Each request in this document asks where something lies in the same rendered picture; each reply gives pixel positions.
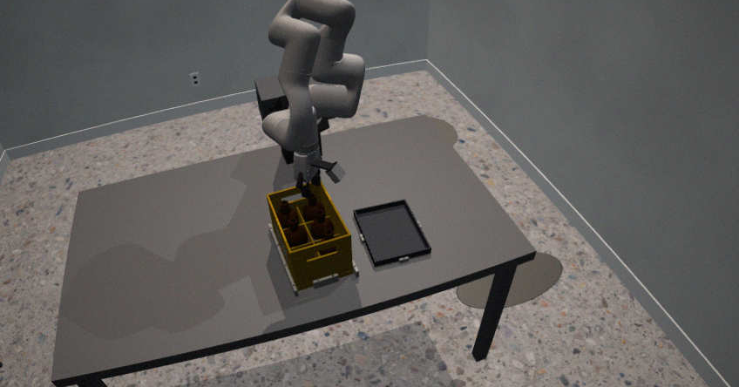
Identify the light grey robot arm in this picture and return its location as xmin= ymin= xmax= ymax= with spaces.
xmin=261 ymin=0 xmax=365 ymax=154

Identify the yellow translucent crate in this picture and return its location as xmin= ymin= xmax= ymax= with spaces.
xmin=268 ymin=187 xmax=354 ymax=291

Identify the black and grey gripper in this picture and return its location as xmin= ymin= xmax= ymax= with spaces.
xmin=294 ymin=147 xmax=322 ymax=199

